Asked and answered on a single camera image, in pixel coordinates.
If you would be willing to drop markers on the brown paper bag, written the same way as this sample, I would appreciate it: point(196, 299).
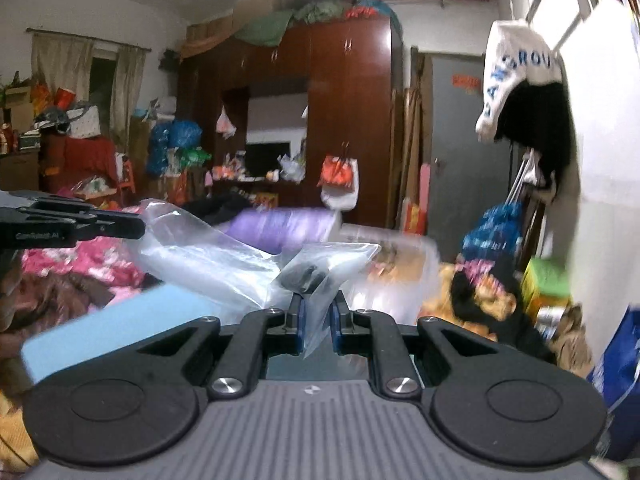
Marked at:
point(570, 345)

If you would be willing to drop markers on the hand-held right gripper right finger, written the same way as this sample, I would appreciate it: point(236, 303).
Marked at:
point(339, 322)

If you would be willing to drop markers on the white hanging plastic bag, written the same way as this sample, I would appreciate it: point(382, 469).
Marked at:
point(226, 122)

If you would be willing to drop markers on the white crumpled plastic bag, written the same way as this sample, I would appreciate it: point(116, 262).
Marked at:
point(291, 167)

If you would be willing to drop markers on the black jacket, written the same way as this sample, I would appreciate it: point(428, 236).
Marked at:
point(220, 210)

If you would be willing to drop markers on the brown cloth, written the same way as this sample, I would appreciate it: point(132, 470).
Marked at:
point(50, 300)

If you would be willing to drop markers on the green tarp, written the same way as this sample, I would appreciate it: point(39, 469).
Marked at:
point(270, 25)

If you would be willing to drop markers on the black monitor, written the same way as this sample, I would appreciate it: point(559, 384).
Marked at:
point(265, 160)

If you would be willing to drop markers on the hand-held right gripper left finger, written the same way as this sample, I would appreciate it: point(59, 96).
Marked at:
point(300, 322)

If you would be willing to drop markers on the yellow patterned blanket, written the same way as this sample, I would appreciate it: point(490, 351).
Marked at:
point(495, 305)

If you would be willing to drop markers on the beige curtain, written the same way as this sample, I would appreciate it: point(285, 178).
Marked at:
point(60, 65)
point(127, 95)

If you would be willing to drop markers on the white plastic basket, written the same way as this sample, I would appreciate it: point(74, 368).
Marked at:
point(395, 285)

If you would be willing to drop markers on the black clothing pile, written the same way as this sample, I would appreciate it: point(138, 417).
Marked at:
point(505, 325)

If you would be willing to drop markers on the green box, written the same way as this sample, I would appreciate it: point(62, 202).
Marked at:
point(547, 280)

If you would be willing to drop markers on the orange and white bag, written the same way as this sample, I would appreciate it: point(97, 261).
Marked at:
point(340, 180)

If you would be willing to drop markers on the pink floral blanket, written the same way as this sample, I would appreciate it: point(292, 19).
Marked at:
point(75, 265)

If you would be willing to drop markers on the blue mesh bags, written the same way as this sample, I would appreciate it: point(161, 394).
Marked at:
point(175, 142)

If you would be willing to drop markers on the white cap with blue letters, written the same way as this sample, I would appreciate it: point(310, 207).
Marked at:
point(510, 50)

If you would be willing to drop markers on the brown wooden wardrobe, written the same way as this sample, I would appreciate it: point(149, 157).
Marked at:
point(350, 100)

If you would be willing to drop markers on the small clear plastic bag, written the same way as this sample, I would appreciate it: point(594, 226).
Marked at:
point(350, 260)

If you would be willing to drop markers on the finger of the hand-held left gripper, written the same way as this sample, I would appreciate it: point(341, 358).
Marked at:
point(65, 202)
point(115, 231)

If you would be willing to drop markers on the black hanging garment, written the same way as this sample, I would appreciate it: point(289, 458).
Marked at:
point(540, 125)

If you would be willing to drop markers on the blue plastic bag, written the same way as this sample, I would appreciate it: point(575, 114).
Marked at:
point(495, 232)

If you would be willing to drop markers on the large clear plastic bag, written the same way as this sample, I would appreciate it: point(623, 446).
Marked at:
point(200, 255)

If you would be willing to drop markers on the pink board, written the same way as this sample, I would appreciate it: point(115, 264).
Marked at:
point(424, 195)

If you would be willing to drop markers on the blue shopping bag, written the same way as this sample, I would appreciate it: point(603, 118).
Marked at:
point(620, 385)

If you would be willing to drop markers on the purple pack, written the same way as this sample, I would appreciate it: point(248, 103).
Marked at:
point(290, 225)

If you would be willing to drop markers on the grey door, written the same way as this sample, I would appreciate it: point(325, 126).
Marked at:
point(465, 160)

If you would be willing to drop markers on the red cloth cover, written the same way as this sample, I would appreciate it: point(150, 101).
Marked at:
point(85, 160)

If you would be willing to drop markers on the wooden planks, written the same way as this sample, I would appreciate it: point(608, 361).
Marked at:
point(407, 160)

